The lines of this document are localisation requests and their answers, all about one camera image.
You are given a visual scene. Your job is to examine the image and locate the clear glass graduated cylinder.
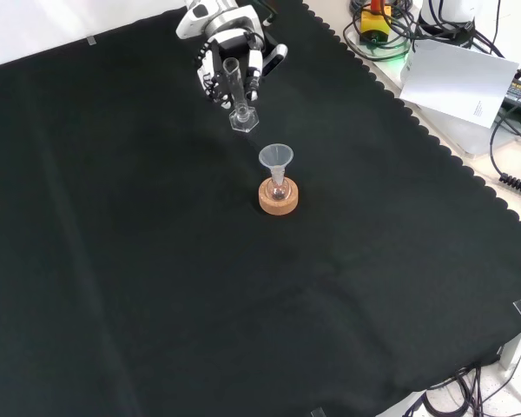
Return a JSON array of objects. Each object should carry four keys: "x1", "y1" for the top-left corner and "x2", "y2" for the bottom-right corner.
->
[{"x1": 222, "y1": 56, "x2": 261, "y2": 133}]

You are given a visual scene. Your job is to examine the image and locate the pale board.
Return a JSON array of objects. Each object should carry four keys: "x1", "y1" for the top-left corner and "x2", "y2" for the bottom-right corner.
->
[{"x1": 398, "y1": 39, "x2": 520, "y2": 129}]

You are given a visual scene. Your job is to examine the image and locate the clear plastic funnel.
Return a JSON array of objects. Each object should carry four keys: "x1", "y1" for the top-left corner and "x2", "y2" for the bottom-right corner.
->
[{"x1": 258, "y1": 144, "x2": 293, "y2": 186}]

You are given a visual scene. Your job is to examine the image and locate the yellow stop button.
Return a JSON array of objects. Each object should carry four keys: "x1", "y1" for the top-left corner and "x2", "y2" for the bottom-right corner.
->
[{"x1": 358, "y1": 0, "x2": 393, "y2": 45}]

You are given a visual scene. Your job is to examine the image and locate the black bench cloth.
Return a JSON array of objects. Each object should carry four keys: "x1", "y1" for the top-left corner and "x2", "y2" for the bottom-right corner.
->
[{"x1": 0, "y1": 0, "x2": 521, "y2": 417}]

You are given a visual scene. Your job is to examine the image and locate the black coiled cable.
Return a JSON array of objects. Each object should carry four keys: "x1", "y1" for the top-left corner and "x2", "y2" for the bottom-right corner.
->
[{"x1": 489, "y1": 116, "x2": 521, "y2": 197}]

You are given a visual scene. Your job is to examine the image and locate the black cable bundle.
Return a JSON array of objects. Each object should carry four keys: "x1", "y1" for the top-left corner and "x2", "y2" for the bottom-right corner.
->
[{"x1": 410, "y1": 363, "x2": 521, "y2": 417}]

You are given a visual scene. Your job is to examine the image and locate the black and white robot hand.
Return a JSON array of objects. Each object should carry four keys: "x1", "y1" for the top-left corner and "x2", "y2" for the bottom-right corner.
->
[{"x1": 175, "y1": 4, "x2": 266, "y2": 109}]

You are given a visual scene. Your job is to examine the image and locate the small glass round-bottom flask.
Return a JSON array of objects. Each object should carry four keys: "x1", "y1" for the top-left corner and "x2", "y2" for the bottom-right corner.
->
[{"x1": 267, "y1": 174, "x2": 292, "y2": 202}]

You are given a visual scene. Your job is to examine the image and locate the cork ring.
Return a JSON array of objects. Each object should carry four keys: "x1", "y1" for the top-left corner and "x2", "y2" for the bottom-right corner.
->
[{"x1": 258, "y1": 175, "x2": 300, "y2": 215}]

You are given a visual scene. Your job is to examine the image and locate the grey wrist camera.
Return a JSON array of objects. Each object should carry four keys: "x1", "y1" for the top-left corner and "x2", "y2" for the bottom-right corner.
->
[{"x1": 261, "y1": 43, "x2": 289, "y2": 77}]

